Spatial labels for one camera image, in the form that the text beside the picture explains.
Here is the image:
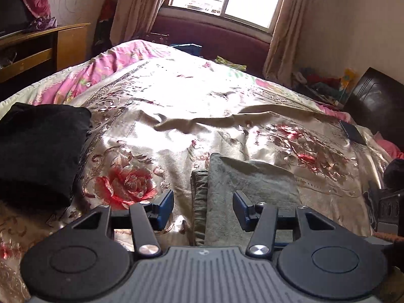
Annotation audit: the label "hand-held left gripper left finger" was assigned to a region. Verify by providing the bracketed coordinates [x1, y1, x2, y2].
[63, 190, 175, 258]

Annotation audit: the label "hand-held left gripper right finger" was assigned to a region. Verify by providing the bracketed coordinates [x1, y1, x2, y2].
[233, 191, 344, 258]

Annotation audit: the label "grey-green pants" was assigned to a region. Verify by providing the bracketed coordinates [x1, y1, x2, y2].
[190, 152, 301, 247]

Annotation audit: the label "pink pillow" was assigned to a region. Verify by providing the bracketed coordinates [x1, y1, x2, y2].
[374, 132, 404, 161]

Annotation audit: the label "black phone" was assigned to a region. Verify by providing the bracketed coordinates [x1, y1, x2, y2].
[340, 120, 367, 146]

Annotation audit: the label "dark wooden headboard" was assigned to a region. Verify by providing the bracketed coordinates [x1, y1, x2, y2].
[343, 67, 404, 152]

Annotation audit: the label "golden floral bedspread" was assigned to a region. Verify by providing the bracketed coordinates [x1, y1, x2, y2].
[0, 57, 392, 303]

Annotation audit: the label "folded black garment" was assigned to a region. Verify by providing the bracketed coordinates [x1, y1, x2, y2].
[0, 102, 93, 209]

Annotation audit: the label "pile of colourful clutter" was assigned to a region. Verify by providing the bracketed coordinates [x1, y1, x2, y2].
[292, 67, 359, 106]

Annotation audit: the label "yellow-green cloth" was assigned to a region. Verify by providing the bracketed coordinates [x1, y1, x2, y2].
[215, 56, 247, 71]

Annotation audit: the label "pink floral quilt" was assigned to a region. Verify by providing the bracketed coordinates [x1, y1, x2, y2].
[27, 39, 178, 106]

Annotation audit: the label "blue cloth item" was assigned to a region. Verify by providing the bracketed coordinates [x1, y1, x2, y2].
[170, 43, 203, 55]

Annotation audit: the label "maroon padded window bench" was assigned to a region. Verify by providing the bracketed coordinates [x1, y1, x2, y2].
[143, 13, 272, 78]

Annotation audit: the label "beige curtain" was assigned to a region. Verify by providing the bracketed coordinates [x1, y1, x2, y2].
[110, 0, 181, 46]
[263, 0, 320, 84]

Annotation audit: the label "red hanging cloth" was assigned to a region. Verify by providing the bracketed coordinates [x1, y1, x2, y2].
[93, 0, 118, 56]

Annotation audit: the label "wooden desk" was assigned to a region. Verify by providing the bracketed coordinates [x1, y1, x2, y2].
[0, 23, 91, 93]

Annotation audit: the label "purple crumpled cloth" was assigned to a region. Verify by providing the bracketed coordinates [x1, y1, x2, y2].
[23, 17, 58, 34]

